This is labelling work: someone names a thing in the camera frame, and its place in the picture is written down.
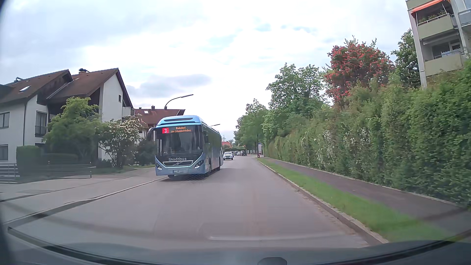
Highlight dark green conifer tree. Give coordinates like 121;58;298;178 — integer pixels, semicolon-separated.
391;29;421;89

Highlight row of green trees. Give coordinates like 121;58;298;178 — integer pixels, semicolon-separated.
234;63;328;154

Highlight grey paved pavement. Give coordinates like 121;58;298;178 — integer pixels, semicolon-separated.
0;167;167;224

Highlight red flowering tree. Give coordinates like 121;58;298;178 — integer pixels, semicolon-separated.
325;37;395;109

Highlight beige apartment building with balconies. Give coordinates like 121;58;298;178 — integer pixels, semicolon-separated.
406;0;471;89

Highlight trimmed low hedge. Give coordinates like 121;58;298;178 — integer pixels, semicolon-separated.
16;145;79;172

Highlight green leafy tree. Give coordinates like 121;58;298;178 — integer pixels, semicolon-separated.
43;97;102;162

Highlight grass verge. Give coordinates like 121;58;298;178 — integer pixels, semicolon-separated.
259;158;451;242

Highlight house with red roof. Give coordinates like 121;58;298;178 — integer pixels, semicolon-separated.
133;106;185;140

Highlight curved street lamp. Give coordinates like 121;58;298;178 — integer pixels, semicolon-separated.
164;94;194;110

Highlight dark asphalt footpath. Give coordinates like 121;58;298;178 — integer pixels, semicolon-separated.
266;158;471;236

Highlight white house with brown roof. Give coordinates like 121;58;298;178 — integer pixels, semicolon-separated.
0;68;134;164

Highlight tall green hedge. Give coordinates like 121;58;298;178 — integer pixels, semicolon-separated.
266;61;471;207

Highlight grey asphalt road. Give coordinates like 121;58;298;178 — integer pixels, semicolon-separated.
11;155;370;250

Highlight white flowering bush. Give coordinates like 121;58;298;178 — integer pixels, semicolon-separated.
96;116;143;168

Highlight car's own bonnet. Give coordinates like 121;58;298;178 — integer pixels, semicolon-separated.
7;227;471;265

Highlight dark slatted fence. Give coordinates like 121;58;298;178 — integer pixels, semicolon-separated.
0;163;92;183

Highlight blue city bus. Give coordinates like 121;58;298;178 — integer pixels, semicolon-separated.
146;115;224;180

